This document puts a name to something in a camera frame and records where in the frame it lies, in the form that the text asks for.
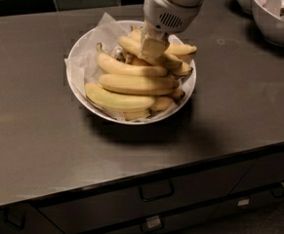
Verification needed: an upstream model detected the white bowl with bananas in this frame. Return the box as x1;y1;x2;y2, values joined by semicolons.
65;19;197;126

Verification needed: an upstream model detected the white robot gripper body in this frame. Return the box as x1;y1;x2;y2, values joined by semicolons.
143;0;201;34

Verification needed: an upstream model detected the black drawer handle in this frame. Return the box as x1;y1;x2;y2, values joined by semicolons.
139;180;175;202
3;208;26;231

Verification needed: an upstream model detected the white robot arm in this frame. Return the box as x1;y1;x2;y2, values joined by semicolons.
139;0;204;59

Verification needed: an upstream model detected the black drawer handle centre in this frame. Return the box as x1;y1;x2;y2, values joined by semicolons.
139;180;175;202

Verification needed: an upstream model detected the middle long yellow banana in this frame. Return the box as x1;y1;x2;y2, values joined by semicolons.
96;43;168;77

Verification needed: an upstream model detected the front greenish yellow banana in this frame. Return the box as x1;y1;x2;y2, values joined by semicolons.
85;83;156;112

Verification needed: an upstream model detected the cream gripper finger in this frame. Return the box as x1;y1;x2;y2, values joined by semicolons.
139;22;170;59

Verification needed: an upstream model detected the drawer label tag centre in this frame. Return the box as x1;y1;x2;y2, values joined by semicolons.
146;215;162;229

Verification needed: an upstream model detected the black drawer handle left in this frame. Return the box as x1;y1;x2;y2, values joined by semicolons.
3;208;26;231

